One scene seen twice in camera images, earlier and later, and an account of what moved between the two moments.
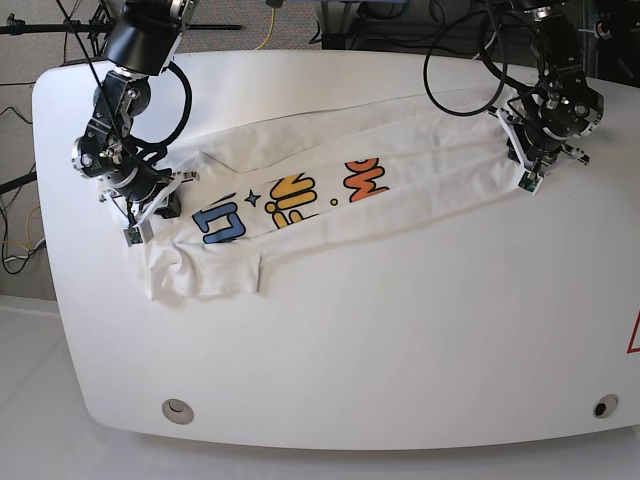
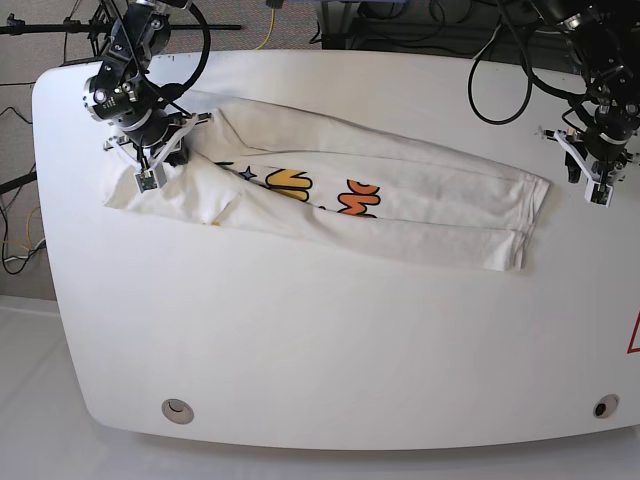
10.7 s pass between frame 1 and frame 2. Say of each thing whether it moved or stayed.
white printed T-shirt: moved
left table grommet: stayed
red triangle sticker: stayed
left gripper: moved
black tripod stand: stayed
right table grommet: stayed
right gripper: moved
